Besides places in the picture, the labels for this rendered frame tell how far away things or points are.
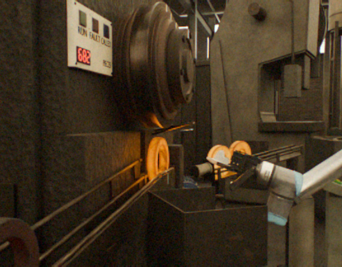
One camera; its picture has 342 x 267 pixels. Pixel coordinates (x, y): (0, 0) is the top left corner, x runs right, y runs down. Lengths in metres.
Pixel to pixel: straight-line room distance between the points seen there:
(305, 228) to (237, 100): 2.32
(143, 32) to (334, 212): 1.34
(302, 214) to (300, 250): 0.18
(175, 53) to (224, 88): 2.87
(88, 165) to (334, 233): 1.42
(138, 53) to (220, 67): 2.98
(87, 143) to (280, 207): 0.81
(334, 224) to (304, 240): 0.17
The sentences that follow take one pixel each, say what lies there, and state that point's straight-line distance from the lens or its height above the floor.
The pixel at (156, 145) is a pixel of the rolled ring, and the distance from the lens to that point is 1.43.
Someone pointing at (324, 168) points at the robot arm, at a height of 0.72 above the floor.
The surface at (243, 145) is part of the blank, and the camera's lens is 2.06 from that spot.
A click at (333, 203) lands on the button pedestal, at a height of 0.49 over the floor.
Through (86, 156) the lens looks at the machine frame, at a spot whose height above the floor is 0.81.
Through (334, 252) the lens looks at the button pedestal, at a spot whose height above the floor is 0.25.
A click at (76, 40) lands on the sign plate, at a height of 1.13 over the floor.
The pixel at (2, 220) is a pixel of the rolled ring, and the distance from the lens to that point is 0.70.
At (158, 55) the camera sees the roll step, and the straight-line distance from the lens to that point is 1.33.
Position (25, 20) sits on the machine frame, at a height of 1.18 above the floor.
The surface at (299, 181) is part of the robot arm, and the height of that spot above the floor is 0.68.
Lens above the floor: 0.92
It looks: 3 degrees down
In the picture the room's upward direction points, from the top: straight up
